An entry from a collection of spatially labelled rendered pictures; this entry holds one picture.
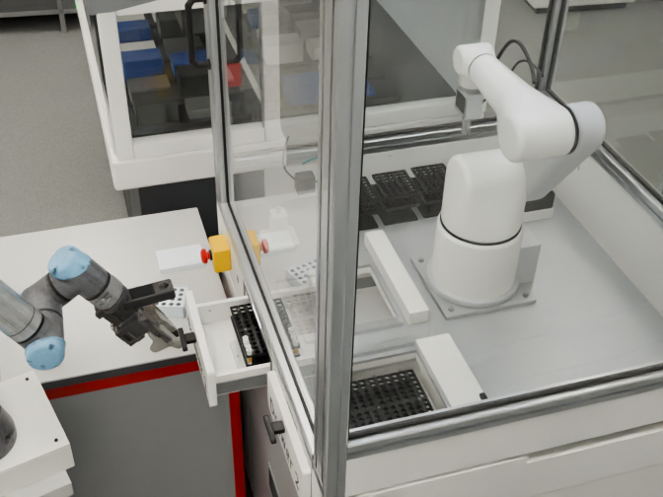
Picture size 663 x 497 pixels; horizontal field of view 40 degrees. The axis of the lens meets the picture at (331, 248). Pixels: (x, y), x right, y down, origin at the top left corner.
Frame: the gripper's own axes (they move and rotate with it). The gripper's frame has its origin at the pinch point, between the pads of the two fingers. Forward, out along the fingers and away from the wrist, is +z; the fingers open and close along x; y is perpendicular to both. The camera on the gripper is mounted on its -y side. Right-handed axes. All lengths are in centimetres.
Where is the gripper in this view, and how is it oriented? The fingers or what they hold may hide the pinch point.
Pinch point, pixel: (178, 336)
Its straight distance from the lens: 212.1
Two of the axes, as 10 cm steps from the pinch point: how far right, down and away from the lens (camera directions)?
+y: -8.0, 5.9, 1.5
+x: 2.9, 5.9, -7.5
